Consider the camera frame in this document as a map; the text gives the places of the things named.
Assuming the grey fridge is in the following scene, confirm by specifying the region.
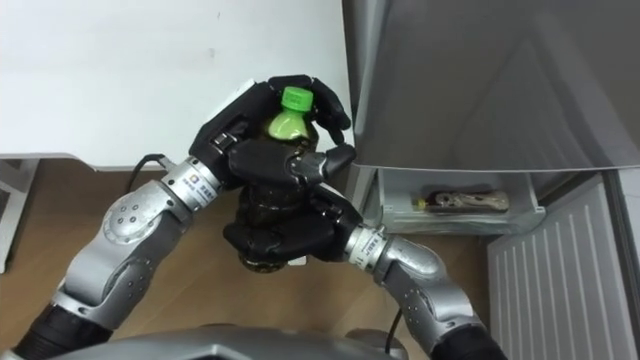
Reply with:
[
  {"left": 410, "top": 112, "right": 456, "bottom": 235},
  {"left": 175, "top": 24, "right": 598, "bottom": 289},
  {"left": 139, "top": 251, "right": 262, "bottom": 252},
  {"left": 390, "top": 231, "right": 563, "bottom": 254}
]
[{"left": 341, "top": 0, "right": 640, "bottom": 360}]

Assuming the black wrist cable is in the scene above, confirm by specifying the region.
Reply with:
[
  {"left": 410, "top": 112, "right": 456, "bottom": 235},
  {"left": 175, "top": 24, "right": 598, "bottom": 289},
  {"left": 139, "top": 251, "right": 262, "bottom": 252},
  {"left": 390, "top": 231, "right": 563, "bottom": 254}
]
[
  {"left": 124, "top": 153, "right": 169, "bottom": 194},
  {"left": 384, "top": 306, "right": 404, "bottom": 354}
]

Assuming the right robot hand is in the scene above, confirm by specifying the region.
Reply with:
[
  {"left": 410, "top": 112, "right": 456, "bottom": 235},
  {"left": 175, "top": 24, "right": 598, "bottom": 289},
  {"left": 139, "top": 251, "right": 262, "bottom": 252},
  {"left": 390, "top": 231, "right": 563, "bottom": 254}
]
[{"left": 221, "top": 184, "right": 365, "bottom": 266}]

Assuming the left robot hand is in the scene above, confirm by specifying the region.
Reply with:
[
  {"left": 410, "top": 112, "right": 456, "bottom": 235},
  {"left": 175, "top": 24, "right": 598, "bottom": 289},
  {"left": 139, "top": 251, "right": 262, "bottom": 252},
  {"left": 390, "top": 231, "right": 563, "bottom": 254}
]
[{"left": 188, "top": 74, "right": 358, "bottom": 191}]

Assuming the robot body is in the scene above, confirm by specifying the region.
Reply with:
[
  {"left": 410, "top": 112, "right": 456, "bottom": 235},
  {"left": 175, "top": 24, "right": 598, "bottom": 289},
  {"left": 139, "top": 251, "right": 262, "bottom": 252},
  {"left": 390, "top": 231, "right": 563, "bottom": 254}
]
[{"left": 0, "top": 323, "right": 409, "bottom": 360}]

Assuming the dark bottle with green cap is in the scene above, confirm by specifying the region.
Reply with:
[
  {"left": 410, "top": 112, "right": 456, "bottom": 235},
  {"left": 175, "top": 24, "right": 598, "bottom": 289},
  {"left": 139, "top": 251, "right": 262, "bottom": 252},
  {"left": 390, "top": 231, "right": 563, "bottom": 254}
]
[{"left": 237, "top": 85, "right": 321, "bottom": 274}]

